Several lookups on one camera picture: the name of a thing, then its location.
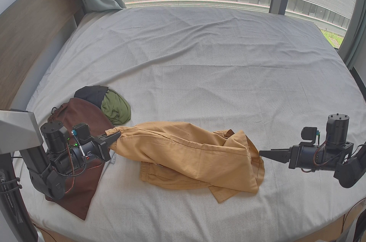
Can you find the black garment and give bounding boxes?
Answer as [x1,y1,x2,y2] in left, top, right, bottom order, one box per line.
[74,86,110,110]

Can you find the tan shorts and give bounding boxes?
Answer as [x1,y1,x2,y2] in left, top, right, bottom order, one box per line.
[106,120,266,204]

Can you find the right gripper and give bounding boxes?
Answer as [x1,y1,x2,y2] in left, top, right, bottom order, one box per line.
[259,145,318,173]

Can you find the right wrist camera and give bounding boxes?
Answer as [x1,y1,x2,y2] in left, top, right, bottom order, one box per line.
[300,127,319,147]

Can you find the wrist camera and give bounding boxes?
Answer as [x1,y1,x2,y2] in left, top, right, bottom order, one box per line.
[71,122,95,147]
[300,127,319,147]

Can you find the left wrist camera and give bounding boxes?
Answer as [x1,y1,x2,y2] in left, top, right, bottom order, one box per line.
[71,122,95,147]

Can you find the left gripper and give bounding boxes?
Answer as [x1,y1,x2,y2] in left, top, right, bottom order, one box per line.
[70,131,121,170]

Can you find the green garment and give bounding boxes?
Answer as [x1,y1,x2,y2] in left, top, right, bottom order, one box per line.
[101,89,132,125]

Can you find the brown shorts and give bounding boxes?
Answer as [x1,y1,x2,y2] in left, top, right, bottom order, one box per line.
[44,97,116,221]

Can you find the bed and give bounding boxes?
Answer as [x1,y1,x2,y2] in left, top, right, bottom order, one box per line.
[0,0,366,242]

